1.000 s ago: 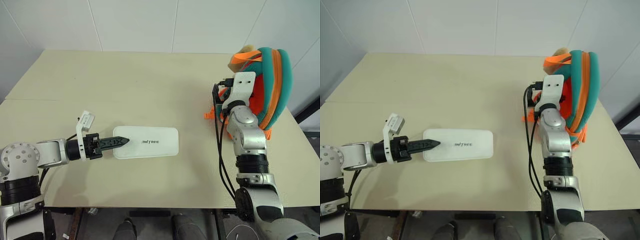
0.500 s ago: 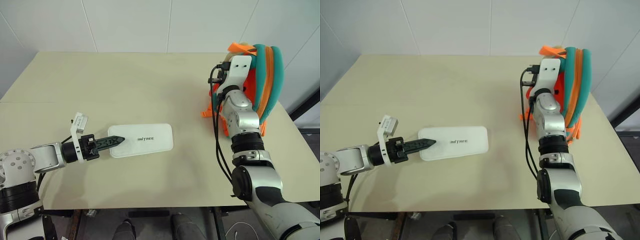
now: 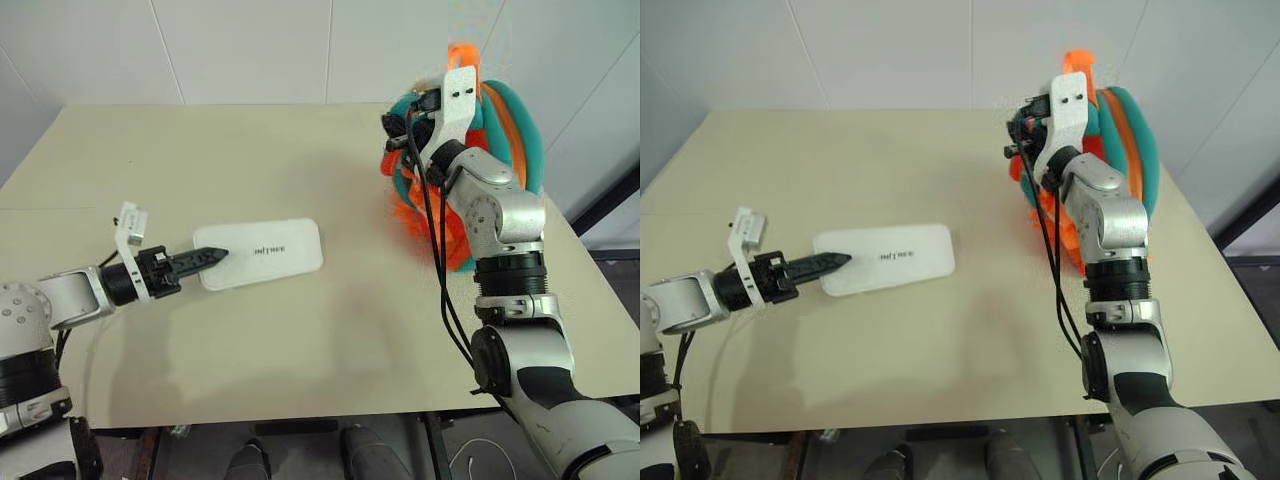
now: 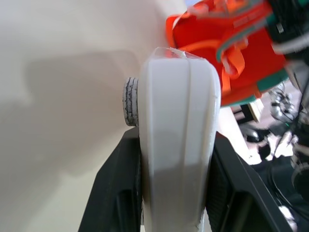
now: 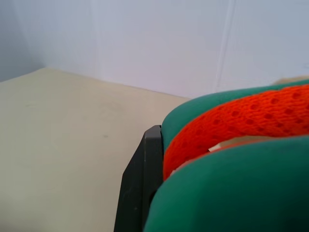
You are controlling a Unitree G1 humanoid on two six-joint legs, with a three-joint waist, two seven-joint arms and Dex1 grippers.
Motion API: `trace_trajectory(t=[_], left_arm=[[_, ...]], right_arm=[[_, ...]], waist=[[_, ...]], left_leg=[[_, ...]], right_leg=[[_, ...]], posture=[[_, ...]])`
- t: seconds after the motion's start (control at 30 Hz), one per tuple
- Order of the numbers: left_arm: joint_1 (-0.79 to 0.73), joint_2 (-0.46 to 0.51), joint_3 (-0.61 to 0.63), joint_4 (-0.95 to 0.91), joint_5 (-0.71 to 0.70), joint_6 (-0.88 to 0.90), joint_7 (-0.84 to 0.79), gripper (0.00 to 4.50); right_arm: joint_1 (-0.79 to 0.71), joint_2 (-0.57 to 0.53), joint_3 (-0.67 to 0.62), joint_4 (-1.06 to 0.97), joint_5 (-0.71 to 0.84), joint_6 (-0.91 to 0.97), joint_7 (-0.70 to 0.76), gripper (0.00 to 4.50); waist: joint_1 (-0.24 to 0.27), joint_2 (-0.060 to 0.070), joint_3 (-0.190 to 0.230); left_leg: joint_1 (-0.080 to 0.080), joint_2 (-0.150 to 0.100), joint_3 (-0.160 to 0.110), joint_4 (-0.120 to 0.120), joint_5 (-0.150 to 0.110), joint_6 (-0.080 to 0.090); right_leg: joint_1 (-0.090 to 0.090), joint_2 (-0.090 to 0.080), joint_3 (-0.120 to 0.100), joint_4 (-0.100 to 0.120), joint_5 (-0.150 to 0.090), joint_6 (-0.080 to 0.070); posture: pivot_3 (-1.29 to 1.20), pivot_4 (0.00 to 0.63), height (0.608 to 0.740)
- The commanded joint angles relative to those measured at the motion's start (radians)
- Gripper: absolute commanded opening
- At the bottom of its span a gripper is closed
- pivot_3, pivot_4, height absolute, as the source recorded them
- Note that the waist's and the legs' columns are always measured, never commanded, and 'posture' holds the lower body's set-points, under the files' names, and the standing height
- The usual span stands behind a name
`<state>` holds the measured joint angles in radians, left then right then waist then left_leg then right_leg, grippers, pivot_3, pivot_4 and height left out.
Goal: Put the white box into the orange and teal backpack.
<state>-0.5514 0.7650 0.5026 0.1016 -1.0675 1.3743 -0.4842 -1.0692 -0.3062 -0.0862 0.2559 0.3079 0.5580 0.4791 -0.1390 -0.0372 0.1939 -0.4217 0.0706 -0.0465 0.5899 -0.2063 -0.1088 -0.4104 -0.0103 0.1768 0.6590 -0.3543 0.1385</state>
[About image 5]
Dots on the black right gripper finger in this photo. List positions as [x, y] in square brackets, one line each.
[142, 183]

